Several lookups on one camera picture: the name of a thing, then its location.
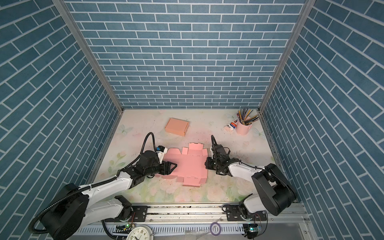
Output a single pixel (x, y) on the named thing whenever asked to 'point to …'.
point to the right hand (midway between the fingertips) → (203, 162)
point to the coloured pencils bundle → (243, 114)
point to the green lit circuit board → (252, 230)
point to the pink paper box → (191, 167)
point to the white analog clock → (141, 232)
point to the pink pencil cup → (242, 129)
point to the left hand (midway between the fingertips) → (173, 165)
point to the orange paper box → (176, 127)
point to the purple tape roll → (215, 228)
